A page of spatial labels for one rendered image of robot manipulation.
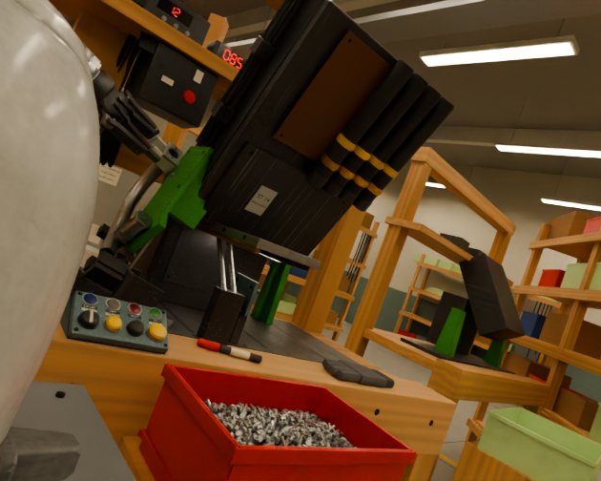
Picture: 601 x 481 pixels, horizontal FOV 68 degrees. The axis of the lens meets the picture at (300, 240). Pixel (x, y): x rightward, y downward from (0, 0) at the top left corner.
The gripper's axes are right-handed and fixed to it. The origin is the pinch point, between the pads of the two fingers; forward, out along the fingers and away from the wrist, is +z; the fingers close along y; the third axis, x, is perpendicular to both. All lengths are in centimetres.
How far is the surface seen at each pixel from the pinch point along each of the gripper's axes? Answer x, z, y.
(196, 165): -10.0, 2.8, -8.5
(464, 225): 4, 746, 671
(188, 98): -2.8, -0.7, 22.6
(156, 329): -5.8, 7.6, -44.3
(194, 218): -3.8, 10.3, -13.9
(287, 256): -20.6, 21.6, -24.4
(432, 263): 93, 734, 586
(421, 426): -22, 82, -36
